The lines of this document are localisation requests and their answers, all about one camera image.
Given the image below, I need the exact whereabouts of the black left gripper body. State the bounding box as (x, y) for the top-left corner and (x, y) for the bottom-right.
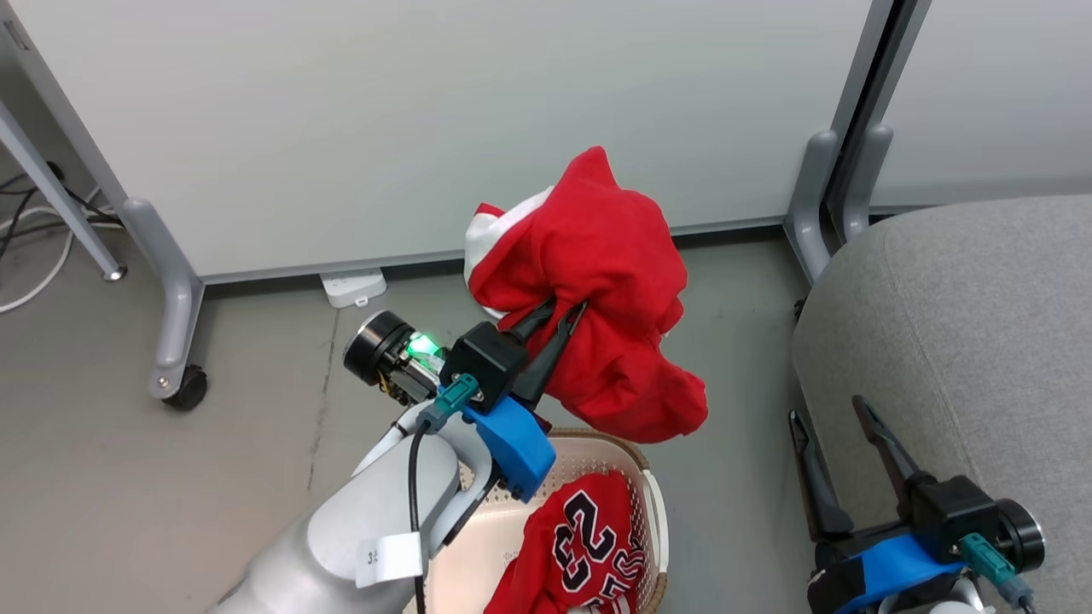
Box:
(344, 310), (530, 404)

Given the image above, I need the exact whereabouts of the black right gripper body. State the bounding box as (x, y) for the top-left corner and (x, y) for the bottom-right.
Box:
(815, 476), (1046, 574)

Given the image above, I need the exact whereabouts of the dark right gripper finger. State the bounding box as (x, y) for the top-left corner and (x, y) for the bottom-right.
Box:
(853, 397), (924, 501)
(789, 409), (854, 541)

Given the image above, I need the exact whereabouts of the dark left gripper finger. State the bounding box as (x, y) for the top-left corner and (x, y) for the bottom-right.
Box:
(499, 295), (558, 345)
(510, 300), (590, 412)

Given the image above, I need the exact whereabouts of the red hoodie with white lining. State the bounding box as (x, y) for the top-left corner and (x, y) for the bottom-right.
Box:
(463, 145), (709, 444)

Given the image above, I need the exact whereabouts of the red jersey number 23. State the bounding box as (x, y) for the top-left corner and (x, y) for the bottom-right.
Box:
(482, 471), (647, 614)

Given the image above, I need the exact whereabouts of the grey fabric sofa seat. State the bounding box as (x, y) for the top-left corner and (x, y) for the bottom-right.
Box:
(792, 194), (1092, 614)

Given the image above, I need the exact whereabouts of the cream perforated laundry basket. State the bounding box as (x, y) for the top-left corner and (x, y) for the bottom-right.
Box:
(418, 426), (671, 614)

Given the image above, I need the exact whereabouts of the white plastic floor box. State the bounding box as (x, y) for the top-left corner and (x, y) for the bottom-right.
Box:
(320, 269), (387, 310)

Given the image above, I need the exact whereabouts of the wide white partition panel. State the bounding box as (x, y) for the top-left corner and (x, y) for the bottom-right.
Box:
(0, 0), (875, 284)

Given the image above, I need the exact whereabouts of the narrow white partition panel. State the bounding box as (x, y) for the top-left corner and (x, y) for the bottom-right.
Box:
(870, 0), (1092, 210)

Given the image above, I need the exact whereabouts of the teal left cable connector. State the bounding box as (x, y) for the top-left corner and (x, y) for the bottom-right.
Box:
(416, 374), (480, 433)

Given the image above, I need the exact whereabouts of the teal cable connector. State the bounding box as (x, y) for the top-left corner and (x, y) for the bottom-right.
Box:
(957, 533), (1037, 611)
(416, 374), (480, 433)

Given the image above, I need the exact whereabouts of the teal right cable connector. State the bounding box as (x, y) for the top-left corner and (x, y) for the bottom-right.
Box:
(957, 533), (1037, 611)

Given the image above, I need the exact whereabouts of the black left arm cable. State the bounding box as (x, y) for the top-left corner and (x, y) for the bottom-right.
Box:
(406, 422), (429, 614)

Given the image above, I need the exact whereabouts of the white floor cable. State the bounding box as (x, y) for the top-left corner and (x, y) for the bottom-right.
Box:
(0, 209), (125, 315)

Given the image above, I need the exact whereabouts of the black floor cable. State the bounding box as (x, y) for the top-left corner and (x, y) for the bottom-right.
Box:
(0, 162), (120, 261)

